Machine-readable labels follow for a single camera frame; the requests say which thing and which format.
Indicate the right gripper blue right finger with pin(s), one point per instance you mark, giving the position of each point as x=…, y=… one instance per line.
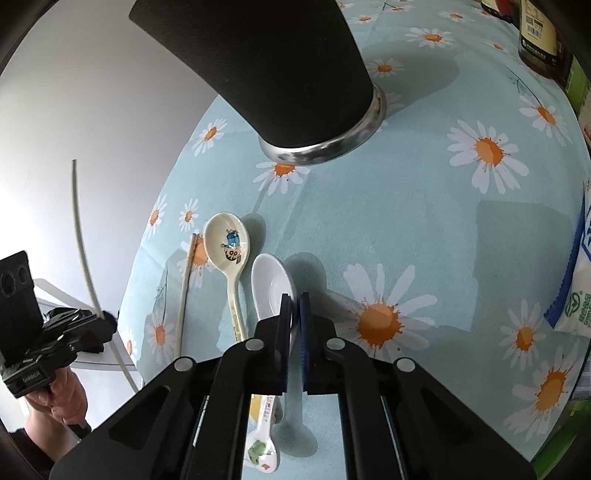
x=307, y=328

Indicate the red label sauce bottle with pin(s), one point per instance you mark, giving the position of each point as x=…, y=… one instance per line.
x=507, y=10

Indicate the daisy print blue tablecloth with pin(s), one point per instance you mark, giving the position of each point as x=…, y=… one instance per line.
x=444, y=238

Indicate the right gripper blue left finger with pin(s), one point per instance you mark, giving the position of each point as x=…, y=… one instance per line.
x=282, y=345

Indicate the cream spoon blue cartoon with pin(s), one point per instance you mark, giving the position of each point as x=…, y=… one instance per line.
x=227, y=245

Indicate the person's left forearm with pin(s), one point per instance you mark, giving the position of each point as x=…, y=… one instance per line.
x=47, y=437

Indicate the blue white salt bag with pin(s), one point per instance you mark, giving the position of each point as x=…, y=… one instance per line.
x=570, y=310

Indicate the person's left hand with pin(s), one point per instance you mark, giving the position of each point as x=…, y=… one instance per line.
x=64, y=400

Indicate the spoon with green frog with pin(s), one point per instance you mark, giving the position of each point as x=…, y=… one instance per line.
x=260, y=452

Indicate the white ceramic spoon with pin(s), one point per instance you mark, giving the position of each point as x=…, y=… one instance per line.
x=270, y=280

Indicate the black cylindrical utensil holder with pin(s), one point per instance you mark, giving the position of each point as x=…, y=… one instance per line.
x=291, y=69

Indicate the dark soy sauce bottle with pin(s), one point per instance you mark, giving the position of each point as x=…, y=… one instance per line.
x=538, y=40

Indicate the green sugar bag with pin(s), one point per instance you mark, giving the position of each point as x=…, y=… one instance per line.
x=563, y=435

